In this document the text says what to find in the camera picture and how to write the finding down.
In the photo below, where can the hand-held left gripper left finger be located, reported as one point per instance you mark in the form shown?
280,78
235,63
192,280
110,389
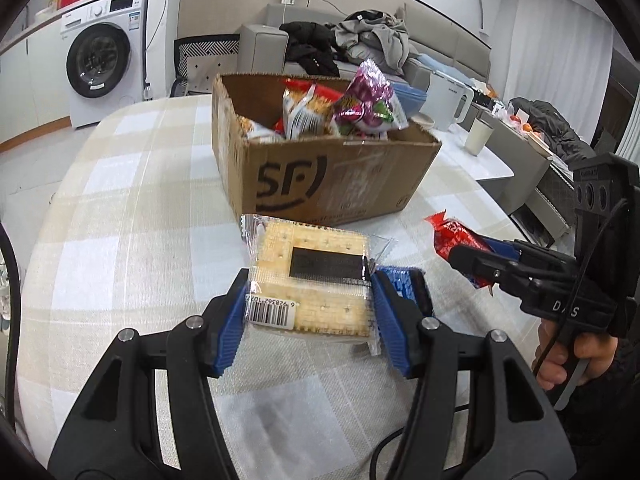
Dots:
230,325

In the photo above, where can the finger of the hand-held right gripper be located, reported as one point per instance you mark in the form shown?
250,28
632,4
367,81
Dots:
480,259
500,246

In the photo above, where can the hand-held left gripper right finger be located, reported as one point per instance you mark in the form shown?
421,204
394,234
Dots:
395,320

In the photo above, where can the red biscuit packet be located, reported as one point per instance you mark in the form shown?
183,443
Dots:
455,240

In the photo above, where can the clear cracker packet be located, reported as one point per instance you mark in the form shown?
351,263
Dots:
315,305

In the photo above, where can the brown cardboard box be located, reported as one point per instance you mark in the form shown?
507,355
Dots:
350,180

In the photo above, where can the person's right hand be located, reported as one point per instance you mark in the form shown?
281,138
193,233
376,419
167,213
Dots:
550,365

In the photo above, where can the blue snack packet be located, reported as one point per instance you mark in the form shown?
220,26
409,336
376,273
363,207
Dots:
417,285

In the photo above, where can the grey low cabinet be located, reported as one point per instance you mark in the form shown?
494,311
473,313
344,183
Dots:
530,185

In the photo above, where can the white marble table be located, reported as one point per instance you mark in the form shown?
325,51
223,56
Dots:
485,167

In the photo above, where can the black padded jacket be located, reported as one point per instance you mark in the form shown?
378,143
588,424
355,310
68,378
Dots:
555,130

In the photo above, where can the white cup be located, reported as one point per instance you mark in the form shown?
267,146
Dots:
478,137

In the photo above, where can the white electric kettle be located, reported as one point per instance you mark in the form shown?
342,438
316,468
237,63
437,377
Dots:
447,102

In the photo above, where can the blue bowl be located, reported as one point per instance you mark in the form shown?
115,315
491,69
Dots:
412,100

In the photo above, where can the purple silver snack packet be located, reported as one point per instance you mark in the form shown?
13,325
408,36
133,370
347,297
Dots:
372,100

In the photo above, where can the white curtain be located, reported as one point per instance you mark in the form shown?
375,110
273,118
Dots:
555,35

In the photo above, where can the small orange noodle packet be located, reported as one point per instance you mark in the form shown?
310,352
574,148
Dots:
260,132

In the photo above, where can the silver orange noodle snack packet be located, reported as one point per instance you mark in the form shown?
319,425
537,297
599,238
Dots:
305,115

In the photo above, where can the flat red snack packet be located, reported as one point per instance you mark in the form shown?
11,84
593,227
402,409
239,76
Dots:
330,94

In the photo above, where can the grey clothes pile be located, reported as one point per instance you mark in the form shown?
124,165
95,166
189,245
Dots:
375,35

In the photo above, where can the black chair with patterned cushion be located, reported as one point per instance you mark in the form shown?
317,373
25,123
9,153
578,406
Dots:
205,65

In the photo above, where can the grey sofa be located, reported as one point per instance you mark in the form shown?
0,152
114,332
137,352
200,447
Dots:
260,50

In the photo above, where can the white washing machine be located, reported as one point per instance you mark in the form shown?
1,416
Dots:
105,60

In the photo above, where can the white kitchen counter cabinet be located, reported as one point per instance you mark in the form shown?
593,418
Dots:
30,85

